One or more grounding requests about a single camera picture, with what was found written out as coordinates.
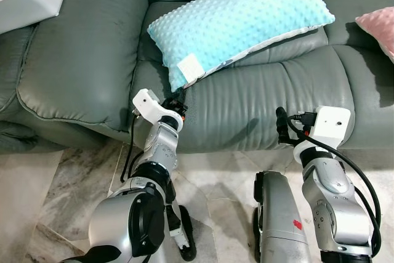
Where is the teal minky dot pillow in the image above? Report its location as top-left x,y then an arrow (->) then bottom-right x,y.
147,0 -> 336,93

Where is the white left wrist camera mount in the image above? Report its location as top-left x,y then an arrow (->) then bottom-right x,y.
132,89 -> 185,129

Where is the silver robot right leg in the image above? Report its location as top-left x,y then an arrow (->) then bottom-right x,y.
253,171 -> 312,263

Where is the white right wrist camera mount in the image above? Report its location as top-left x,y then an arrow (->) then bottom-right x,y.
294,106 -> 352,165

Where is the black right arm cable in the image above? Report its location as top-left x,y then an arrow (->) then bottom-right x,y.
295,129 -> 382,257

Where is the silver robot leg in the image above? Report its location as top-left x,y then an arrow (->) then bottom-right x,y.
253,171 -> 312,263
163,180 -> 198,262

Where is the grey green leather sofa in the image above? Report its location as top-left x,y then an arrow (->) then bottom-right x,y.
0,0 -> 394,155

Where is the pink minky dot pillow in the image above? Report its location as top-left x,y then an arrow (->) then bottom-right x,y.
355,6 -> 394,62

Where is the silver robot left leg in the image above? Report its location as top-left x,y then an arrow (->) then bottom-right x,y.
163,180 -> 198,262

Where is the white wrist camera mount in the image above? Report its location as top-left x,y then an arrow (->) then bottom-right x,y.
294,106 -> 352,165
132,89 -> 185,129

